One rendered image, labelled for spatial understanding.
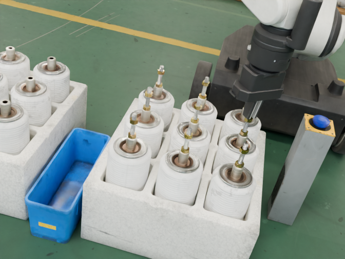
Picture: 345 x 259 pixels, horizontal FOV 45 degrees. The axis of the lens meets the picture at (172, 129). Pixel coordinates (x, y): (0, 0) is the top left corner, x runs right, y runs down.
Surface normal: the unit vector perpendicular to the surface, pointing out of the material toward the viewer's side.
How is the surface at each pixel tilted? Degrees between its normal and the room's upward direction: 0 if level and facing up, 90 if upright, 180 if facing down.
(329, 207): 0
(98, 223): 90
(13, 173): 90
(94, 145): 88
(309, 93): 0
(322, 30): 70
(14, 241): 0
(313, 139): 90
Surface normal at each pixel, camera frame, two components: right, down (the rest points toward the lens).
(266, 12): -0.78, 0.26
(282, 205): -0.22, 0.54
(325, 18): -0.04, -0.16
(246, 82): -0.90, 0.13
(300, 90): 0.16, -0.80
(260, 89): 0.42, 0.59
